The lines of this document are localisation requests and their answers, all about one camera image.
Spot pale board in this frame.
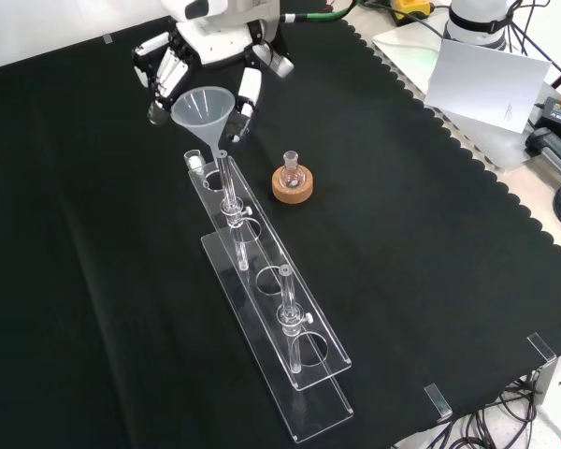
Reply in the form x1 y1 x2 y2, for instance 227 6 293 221
371 17 543 172

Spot yellow stop button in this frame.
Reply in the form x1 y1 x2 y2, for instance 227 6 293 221
391 0 437 27

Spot clear round-bottom flask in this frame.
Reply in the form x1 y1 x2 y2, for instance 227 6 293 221
281 150 308 191

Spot translucent plastic funnel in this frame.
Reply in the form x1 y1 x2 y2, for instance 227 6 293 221
170 86 237 166

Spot black cloth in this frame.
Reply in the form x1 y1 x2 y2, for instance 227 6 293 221
0 7 561 449

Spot black cables at arm base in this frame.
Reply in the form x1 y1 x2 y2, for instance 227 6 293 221
502 0 561 97

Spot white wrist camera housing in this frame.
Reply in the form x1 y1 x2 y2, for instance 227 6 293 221
161 0 231 22

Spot black white-plated robot hand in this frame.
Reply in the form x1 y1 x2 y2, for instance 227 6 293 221
131 13 295 144

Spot black handle tool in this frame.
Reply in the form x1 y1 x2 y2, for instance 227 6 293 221
525 126 561 180

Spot green cable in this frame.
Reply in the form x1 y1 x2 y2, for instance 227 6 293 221
280 0 359 24

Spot clear cloth clip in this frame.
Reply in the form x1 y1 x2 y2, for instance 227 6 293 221
423 383 454 419
526 332 558 364

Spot white card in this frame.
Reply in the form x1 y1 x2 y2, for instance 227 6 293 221
423 37 554 138

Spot clear acrylic funnel stand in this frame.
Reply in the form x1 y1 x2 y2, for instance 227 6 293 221
182 148 356 444

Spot black floor cable bundle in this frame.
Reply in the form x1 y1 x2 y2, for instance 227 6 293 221
392 367 561 449

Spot grey metal bracket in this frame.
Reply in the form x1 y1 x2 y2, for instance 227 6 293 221
534 358 561 423

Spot cork ring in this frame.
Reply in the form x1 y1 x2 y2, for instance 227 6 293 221
271 167 317 205

